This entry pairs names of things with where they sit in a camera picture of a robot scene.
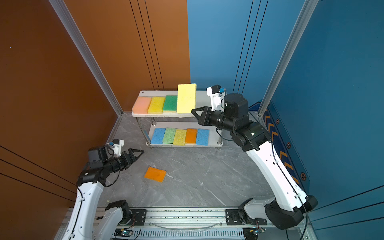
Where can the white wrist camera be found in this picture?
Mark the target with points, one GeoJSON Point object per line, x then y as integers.
{"type": "Point", "coordinates": [216, 94]}
{"type": "Point", "coordinates": [116, 145]}

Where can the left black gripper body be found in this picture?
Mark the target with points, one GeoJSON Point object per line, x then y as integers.
{"type": "Point", "coordinates": [121, 163]}

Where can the blue sponge row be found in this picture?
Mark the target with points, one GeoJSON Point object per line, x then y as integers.
{"type": "Point", "coordinates": [202, 138]}
{"type": "Point", "coordinates": [158, 136]}

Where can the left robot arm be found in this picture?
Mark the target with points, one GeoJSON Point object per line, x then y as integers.
{"type": "Point", "coordinates": [90, 185]}

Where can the green circuit board left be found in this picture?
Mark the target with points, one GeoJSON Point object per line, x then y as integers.
{"type": "Point", "coordinates": [124, 232]}

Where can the pale yellow sponge row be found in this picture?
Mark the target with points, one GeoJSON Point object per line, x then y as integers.
{"type": "Point", "coordinates": [180, 137]}

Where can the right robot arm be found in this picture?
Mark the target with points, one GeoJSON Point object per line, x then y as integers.
{"type": "Point", "coordinates": [290, 204]}

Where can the orange sponge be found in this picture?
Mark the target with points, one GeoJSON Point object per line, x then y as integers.
{"type": "Point", "coordinates": [155, 174]}
{"type": "Point", "coordinates": [191, 136]}

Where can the white two-tier shelf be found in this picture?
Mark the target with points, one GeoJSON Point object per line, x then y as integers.
{"type": "Point", "coordinates": [177, 121]}

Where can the pink sponge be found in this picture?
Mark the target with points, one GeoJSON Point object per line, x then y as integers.
{"type": "Point", "coordinates": [141, 105]}

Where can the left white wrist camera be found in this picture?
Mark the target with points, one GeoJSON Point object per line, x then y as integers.
{"type": "Point", "coordinates": [116, 145]}

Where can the bright yellow sponge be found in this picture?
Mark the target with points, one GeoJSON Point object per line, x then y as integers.
{"type": "Point", "coordinates": [156, 106]}

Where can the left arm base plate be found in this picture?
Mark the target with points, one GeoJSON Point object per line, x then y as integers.
{"type": "Point", "coordinates": [137, 218]}

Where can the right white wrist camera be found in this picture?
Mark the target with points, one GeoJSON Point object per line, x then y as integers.
{"type": "Point", "coordinates": [216, 94]}

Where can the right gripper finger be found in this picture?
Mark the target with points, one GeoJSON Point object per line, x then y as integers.
{"type": "Point", "coordinates": [200, 109]}
{"type": "Point", "coordinates": [202, 120]}

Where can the light green sponge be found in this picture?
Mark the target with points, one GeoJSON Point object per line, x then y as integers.
{"type": "Point", "coordinates": [169, 136]}

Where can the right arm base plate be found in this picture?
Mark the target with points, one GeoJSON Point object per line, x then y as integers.
{"type": "Point", "coordinates": [236, 217]}

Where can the circuit board right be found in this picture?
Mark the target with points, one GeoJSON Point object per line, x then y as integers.
{"type": "Point", "coordinates": [252, 233]}

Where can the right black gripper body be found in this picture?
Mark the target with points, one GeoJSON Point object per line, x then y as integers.
{"type": "Point", "coordinates": [217, 118]}

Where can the dark green sponge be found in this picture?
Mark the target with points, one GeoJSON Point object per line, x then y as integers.
{"type": "Point", "coordinates": [170, 104]}

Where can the aluminium front rail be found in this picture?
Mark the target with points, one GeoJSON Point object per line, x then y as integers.
{"type": "Point", "coordinates": [206, 223]}

